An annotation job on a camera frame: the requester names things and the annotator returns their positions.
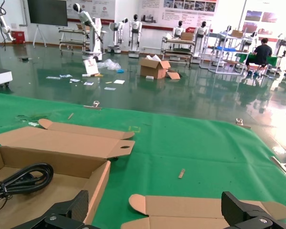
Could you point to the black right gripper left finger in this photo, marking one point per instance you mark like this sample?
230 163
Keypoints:
78 207

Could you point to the white wall display panel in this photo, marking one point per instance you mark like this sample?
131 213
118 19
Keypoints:
93 9

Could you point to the large open cardboard carton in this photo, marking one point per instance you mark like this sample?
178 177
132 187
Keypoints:
152 70

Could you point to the small wooden stick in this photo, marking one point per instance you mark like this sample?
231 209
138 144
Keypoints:
71 116

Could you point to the silver binder clip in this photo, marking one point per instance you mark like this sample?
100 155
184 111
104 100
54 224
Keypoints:
281 165
240 123
95 106

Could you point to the white paper sheet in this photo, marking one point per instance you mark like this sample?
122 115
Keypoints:
119 81

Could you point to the silver background robot arm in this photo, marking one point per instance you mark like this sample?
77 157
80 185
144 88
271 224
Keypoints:
5 28

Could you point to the seated person black shirt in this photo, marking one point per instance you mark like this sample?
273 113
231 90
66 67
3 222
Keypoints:
262 51

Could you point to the white wheeled cabinet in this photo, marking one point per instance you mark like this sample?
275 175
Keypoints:
0 77

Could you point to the white paper scrap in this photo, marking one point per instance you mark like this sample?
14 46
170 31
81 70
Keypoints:
33 124

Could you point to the blue cloth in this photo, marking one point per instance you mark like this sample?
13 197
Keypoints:
120 71

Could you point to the wall poster board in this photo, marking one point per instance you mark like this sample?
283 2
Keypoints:
181 14

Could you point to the white metal workbench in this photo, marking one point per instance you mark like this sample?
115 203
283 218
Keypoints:
72 30

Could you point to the white pink paper bag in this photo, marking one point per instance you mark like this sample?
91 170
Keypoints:
90 66

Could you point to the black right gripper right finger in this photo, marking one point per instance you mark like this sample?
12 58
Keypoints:
236 210

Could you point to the red box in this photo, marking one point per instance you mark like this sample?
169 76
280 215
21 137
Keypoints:
18 38

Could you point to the clear plastic wrap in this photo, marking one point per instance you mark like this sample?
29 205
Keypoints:
109 64

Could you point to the small cardboard strip scrap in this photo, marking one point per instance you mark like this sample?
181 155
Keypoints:
181 173

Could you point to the white easel stand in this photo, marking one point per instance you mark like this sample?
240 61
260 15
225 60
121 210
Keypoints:
38 28

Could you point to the black wall screen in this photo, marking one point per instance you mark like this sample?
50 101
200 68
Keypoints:
47 12

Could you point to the green table cloth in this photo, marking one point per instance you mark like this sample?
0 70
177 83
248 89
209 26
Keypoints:
193 148

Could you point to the white frame rack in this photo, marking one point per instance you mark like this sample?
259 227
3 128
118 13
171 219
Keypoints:
218 59

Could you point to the leaning white humanoid robot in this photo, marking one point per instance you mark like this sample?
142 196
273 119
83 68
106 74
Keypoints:
85 16

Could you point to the cardboard box with holed flap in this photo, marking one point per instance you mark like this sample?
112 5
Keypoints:
62 148

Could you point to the metal shelf rack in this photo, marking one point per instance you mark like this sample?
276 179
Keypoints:
177 50

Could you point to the green covered table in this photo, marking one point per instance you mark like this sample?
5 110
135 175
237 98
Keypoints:
275 59

